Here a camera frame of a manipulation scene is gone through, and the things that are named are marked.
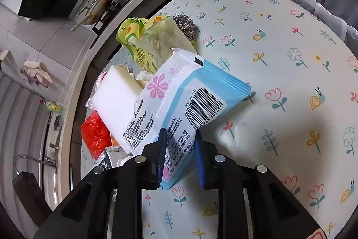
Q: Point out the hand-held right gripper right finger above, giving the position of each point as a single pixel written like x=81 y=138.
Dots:
x=199 y=160

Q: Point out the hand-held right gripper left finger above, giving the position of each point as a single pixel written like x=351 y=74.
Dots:
x=163 y=152

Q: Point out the blue white wipes packet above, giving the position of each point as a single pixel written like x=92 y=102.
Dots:
x=179 y=93

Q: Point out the yellow green snack bag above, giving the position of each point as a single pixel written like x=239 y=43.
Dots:
x=139 y=54

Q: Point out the steel wool scourer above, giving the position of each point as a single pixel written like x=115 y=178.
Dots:
x=186 y=26

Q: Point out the small printed carton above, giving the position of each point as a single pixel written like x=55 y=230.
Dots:
x=112 y=153

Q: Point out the white plastic-wrapped packet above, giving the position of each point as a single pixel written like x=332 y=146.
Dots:
x=117 y=104

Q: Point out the red mesh bag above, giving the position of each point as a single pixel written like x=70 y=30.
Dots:
x=95 y=132

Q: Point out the crumpled beige paper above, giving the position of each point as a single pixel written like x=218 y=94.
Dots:
x=141 y=79

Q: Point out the dark dish scrubber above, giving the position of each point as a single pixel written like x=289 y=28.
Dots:
x=58 y=122

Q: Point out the white top kitchen counter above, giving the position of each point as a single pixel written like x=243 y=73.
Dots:
x=84 y=59

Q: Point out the floral tablecloth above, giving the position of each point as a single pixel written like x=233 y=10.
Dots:
x=279 y=59

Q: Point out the chrome faucet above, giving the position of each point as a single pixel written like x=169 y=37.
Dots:
x=33 y=159

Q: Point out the dark ribbed board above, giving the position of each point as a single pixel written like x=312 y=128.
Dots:
x=30 y=194

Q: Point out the crumpled beige rag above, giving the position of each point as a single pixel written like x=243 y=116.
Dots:
x=36 y=71

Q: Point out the brass coloured pan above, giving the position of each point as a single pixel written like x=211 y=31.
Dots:
x=98 y=6

